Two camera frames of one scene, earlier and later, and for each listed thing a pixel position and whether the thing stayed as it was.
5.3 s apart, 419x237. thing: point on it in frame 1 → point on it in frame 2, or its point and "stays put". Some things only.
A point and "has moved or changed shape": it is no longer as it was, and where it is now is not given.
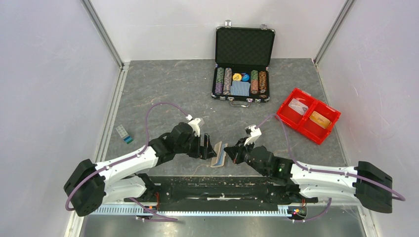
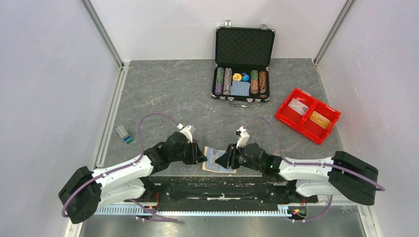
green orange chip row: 254,88 stays put
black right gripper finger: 233,155 → 222,160
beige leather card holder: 220,153 has moved or changed shape
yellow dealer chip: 236,77 stays put
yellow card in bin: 319,119 stays put
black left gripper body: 202,152 → 190,152
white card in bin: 298,106 stays put
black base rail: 219,193 stays put
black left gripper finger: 210,153 → 201,157
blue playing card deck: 240,88 stays put
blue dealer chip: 245,77 stays put
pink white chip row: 227,81 stays put
